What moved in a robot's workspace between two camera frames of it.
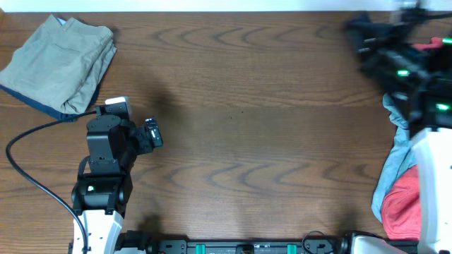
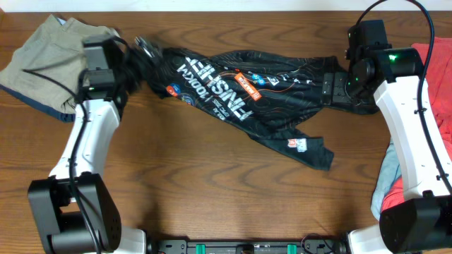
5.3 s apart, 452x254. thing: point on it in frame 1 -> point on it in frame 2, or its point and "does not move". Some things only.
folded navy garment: x=45 y=108 does not move
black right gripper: x=380 y=44 -> x=340 y=96
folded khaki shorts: x=61 y=65 does not move
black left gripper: x=146 y=144 -> x=150 y=72
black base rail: x=247 y=245 does not move
